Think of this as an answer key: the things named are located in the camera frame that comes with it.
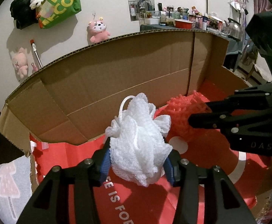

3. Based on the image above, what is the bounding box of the red spiky ball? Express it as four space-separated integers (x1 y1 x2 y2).
155 91 211 143

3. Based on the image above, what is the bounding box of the white mesh bath pouf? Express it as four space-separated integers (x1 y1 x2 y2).
105 93 173 187

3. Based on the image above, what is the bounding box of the pink curtain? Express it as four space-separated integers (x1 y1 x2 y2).
253 0 272 14

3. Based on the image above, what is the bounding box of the steel kettle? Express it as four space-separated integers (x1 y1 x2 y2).
225 18 242 41

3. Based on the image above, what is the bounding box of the patterned grey table cloth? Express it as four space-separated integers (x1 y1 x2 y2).
0 156 32 223

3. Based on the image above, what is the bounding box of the red bowl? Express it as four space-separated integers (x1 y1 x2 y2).
174 19 193 29

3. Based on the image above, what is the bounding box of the red cardboard box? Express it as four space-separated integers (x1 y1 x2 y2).
0 30 272 223

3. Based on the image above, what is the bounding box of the light pink plush toy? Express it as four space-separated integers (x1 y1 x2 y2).
12 48 29 79

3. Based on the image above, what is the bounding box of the pink bear plush toy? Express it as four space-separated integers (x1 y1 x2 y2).
88 17 111 43

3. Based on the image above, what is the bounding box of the small white plush toy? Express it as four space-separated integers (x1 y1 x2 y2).
30 0 45 10

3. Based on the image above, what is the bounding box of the green tote bag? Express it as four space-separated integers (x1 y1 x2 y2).
36 0 82 29

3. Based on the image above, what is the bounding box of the red-tipped mop handle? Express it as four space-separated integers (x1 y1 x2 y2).
30 39 43 69

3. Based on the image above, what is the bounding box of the black bag on wall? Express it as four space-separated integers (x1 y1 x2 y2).
9 0 38 29

